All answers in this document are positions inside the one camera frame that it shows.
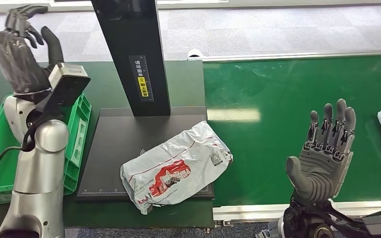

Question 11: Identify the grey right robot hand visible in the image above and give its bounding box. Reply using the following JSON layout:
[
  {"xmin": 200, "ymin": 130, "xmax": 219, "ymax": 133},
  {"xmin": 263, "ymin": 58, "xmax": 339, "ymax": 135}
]
[{"xmin": 285, "ymin": 98, "xmax": 357, "ymax": 203}]

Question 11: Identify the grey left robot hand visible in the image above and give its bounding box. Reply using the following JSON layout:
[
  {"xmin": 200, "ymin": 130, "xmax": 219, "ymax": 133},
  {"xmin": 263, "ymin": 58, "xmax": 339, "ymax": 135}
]
[{"xmin": 0, "ymin": 4, "xmax": 65, "ymax": 96}]

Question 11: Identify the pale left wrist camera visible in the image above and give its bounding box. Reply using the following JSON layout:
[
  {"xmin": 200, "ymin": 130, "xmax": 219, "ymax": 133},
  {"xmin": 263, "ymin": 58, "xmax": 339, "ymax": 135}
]
[{"xmin": 42, "ymin": 62, "xmax": 92, "ymax": 114}]

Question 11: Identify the black scanner platform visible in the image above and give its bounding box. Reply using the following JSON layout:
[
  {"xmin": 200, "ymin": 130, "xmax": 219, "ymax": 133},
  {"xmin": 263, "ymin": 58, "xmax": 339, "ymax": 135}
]
[{"xmin": 76, "ymin": 106, "xmax": 215, "ymax": 201}]

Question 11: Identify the black scanner column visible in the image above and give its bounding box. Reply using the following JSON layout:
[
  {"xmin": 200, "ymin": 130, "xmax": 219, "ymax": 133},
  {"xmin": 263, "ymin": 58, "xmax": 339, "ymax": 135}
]
[{"xmin": 90, "ymin": 0, "xmax": 172, "ymax": 118}]

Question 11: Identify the clear label pocket on crate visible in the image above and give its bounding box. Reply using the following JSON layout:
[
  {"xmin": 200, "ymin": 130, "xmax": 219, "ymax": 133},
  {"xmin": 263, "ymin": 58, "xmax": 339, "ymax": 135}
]
[{"xmin": 70, "ymin": 119, "xmax": 87, "ymax": 169}]

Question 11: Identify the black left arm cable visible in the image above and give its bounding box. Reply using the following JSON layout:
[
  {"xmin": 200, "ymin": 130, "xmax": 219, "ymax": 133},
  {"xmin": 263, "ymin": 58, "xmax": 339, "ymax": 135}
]
[{"xmin": 0, "ymin": 111, "xmax": 48, "ymax": 235}]

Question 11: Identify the black yellow column label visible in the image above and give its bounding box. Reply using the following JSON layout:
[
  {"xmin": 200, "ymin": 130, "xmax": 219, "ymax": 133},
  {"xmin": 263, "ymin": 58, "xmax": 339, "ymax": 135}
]
[{"xmin": 128, "ymin": 55, "xmax": 155, "ymax": 103}]

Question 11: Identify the green conveyor belt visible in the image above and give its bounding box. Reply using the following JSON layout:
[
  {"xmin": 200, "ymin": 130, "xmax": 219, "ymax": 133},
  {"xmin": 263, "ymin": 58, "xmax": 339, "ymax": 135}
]
[{"xmin": 202, "ymin": 54, "xmax": 381, "ymax": 208}]

